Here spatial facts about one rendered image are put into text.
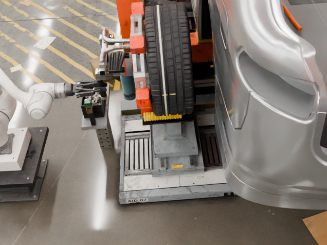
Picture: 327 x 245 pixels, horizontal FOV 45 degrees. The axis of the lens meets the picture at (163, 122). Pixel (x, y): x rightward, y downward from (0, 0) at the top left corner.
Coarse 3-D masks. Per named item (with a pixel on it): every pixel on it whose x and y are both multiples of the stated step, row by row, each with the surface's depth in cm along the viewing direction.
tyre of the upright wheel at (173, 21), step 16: (160, 16) 216; (176, 16) 215; (176, 32) 210; (176, 48) 209; (160, 64) 210; (176, 64) 210; (192, 64) 211; (160, 80) 213; (176, 80) 213; (192, 80) 213; (160, 96) 218; (176, 96) 219; (192, 96) 220; (160, 112) 231; (176, 112) 233
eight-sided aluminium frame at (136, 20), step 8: (136, 16) 229; (136, 24) 245; (144, 24) 251; (144, 32) 253; (136, 64) 216; (144, 64) 216; (136, 72) 215; (144, 72) 215; (136, 80) 217; (144, 80) 217; (136, 88) 221
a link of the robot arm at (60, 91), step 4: (56, 84) 229; (60, 84) 229; (64, 84) 230; (56, 88) 228; (60, 88) 228; (64, 88) 229; (56, 92) 228; (60, 92) 228; (64, 92) 229; (56, 96) 229; (60, 96) 230; (64, 96) 230
